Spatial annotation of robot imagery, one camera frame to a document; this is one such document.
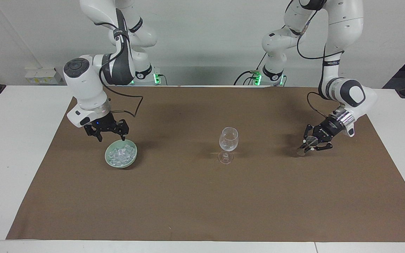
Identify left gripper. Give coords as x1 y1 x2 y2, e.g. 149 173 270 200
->
303 116 346 152

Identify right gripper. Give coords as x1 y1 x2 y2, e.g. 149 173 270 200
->
84 111 130 142

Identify small clear cup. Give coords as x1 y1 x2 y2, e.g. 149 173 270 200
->
296 136 319 157

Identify pile of clear ice cubes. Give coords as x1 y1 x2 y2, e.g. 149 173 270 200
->
107 143 136 164

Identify clear wine glass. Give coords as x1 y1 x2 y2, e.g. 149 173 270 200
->
218 127 239 165

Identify pale green bowl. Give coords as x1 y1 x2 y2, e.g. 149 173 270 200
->
104 139 138 169

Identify white wall socket box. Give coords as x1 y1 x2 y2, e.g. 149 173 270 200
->
25 67 65 85

